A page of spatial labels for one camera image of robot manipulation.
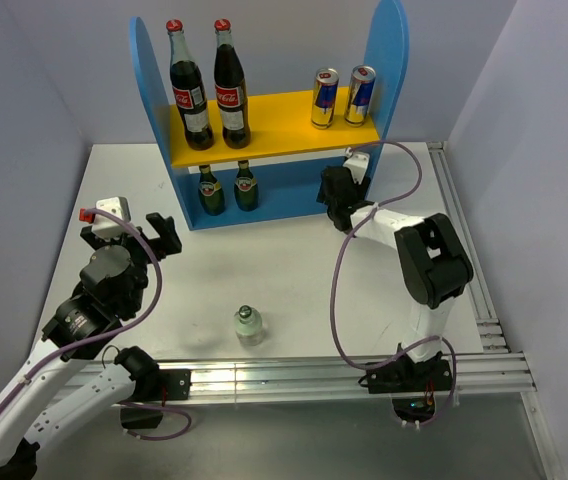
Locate silver energy can front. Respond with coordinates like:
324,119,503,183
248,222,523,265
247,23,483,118
311,67,339,129

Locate silver energy can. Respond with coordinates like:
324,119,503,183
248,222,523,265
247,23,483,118
344,65,376,126
311,67,339,129

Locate clear water bottle front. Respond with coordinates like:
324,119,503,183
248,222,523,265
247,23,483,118
234,305,265,346

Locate tall cola bottle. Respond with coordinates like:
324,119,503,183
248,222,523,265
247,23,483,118
214,18,251,149

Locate cola bottle front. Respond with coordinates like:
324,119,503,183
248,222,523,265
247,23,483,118
166,19,214,151

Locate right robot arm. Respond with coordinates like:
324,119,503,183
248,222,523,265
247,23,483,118
318,166,474,390

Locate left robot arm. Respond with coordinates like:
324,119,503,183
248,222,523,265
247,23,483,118
0,209,182,469

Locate blue and yellow wooden shelf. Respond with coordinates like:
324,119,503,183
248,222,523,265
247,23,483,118
129,1,409,230

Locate left green glass bottle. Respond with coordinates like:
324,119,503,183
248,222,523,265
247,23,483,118
198,165,225,216

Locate green glass bottle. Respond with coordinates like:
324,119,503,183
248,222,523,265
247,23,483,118
198,165,225,216
234,160,259,211

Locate right green glass bottle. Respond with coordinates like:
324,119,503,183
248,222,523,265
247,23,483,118
234,160,259,211

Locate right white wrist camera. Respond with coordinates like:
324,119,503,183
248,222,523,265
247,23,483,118
342,147,370,186

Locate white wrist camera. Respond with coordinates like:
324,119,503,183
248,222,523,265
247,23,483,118
79,196,131,240
342,147,370,186

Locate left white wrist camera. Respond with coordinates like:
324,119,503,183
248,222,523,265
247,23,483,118
79,196,131,240

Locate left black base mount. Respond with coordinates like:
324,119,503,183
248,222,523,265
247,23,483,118
120,369,191,433

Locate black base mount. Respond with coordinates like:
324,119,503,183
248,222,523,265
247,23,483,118
120,369,191,433
358,353,454,423

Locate aluminium front rail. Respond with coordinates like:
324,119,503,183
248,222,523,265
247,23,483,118
159,353,536,406

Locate aluminium rail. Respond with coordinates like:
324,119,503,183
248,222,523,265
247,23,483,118
427,142,511,354
159,353,536,406

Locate aluminium right side rail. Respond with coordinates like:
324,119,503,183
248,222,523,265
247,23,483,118
427,142,511,354

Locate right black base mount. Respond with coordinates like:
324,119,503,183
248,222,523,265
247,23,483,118
358,353,454,423

